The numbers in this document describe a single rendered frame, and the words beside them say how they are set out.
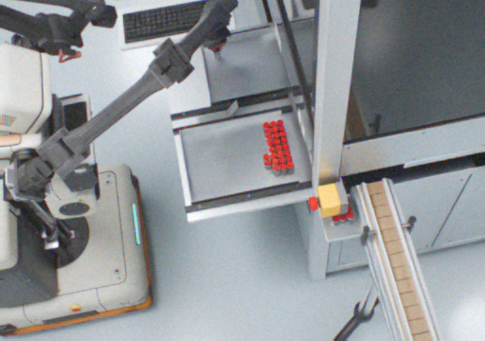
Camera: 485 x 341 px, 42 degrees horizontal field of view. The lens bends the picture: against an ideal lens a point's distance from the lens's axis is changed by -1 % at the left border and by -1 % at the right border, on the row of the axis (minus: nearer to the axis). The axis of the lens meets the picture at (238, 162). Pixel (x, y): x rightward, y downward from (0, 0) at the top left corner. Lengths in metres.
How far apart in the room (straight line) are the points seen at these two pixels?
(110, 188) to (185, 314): 0.62
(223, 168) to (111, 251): 0.80
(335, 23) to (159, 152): 1.98
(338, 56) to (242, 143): 0.80
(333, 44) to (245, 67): 0.95
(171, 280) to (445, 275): 1.18
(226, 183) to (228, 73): 0.42
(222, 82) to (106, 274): 0.93
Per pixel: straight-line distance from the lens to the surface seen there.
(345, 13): 1.26
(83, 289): 2.66
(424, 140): 1.83
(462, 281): 2.92
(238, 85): 2.21
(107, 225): 2.72
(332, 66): 1.39
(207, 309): 2.82
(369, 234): 1.91
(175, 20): 2.49
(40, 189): 1.83
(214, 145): 2.10
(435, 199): 2.28
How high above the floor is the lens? 2.71
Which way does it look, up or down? 63 degrees down
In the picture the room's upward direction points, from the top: 10 degrees counter-clockwise
